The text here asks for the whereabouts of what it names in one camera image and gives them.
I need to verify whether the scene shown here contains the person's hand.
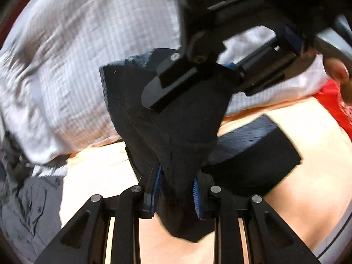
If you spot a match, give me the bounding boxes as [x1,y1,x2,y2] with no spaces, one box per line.
[323,57,351,105]

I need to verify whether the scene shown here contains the grey button shirt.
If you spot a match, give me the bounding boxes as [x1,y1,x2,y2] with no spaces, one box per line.
[1,132,63,263]

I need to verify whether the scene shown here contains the red patterned pillow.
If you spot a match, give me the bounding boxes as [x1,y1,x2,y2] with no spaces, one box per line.
[314,80,352,139]

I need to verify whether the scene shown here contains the peach bed sheet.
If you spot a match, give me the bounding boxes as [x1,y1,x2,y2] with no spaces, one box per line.
[58,95,352,264]

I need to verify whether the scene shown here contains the black pants with blue stripe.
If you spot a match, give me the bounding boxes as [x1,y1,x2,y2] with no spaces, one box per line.
[99,48,301,242]

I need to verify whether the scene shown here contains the grey white striped duvet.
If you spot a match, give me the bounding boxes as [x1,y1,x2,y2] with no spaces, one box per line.
[0,0,331,178]

